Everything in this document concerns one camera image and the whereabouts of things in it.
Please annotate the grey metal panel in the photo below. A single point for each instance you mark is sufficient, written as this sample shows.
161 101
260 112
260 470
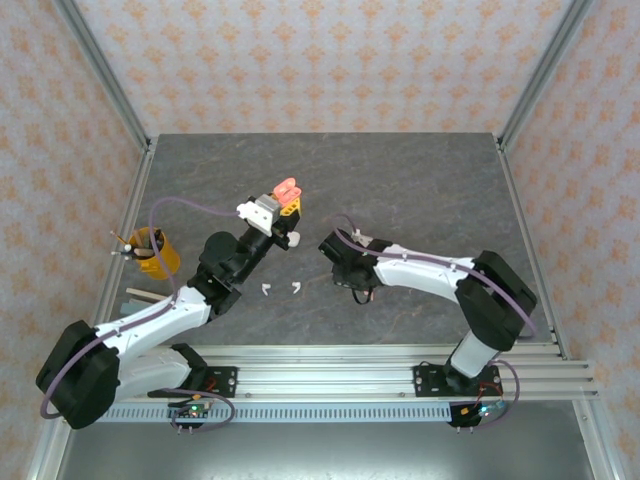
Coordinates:
325 450

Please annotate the yellow pen cup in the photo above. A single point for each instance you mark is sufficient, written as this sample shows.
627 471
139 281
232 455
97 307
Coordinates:
162 265

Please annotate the white earbud charging case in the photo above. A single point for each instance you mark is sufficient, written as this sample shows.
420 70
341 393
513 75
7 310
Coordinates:
295 239

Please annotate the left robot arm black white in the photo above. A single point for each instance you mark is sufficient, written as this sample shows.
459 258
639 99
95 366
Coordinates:
80 375

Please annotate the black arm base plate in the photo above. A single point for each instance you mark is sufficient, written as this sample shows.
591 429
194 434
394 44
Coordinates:
425 382
225 382

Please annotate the black marker pen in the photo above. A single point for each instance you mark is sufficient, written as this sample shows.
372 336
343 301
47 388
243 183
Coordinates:
157 242

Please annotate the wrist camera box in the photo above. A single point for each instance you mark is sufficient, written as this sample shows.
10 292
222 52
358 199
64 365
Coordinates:
260 217
361 240

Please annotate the pink earbud charging case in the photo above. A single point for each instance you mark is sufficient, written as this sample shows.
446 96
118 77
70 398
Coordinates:
287 190

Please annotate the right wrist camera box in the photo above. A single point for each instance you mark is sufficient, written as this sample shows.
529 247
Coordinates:
361 240

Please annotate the aluminium mounting rail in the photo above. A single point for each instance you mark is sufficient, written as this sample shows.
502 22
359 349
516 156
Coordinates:
325 380

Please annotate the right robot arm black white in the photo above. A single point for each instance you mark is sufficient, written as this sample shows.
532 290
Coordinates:
495 295

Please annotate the wooden stick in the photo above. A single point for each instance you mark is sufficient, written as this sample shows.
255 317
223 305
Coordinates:
145 294

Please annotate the aluminium table side rail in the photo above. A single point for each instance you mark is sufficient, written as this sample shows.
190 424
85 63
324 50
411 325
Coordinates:
134 200
517 200

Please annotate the black board bracket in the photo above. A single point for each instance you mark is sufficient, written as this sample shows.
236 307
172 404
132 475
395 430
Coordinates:
190 426
462 422

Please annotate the aluminium frame post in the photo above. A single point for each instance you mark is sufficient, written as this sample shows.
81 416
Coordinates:
106 70
545 70

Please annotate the white-tipped pen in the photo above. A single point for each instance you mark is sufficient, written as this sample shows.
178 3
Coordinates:
129 247

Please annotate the grey-green block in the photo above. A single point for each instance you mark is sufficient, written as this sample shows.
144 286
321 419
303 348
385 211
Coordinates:
134 306

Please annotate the green controller circuit board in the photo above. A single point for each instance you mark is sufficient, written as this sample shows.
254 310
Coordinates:
482 411
192 411

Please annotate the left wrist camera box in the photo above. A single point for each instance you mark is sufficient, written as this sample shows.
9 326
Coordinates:
260 217

